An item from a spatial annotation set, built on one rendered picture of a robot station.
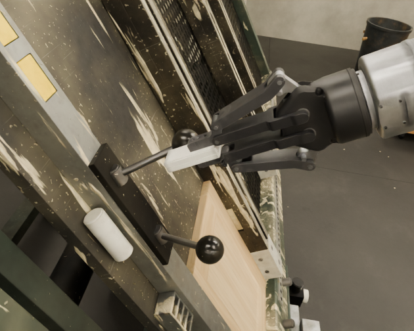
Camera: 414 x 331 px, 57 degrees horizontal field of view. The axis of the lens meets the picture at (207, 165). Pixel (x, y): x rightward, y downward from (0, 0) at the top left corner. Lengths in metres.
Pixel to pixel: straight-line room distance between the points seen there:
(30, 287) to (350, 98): 0.42
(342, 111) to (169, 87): 0.49
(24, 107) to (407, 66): 0.40
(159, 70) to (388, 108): 0.52
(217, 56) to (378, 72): 0.94
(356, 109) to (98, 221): 0.33
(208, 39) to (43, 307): 0.97
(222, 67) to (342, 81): 0.93
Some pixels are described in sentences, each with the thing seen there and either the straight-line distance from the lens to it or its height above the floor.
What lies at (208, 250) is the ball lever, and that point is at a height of 1.46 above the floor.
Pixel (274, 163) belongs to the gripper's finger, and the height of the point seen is 1.57.
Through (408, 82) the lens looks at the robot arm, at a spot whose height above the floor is 1.70.
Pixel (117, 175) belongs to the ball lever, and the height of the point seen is 1.51.
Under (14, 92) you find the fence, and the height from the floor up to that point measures 1.62.
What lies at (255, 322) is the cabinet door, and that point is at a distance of 1.05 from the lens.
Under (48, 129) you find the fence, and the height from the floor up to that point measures 1.58.
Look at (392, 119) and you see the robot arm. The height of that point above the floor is 1.67.
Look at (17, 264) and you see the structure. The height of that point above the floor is 1.44.
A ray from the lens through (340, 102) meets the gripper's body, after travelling 0.40.
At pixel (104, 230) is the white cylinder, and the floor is 1.45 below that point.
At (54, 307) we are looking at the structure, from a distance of 0.55.
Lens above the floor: 1.83
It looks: 37 degrees down
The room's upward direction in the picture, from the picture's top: 7 degrees clockwise
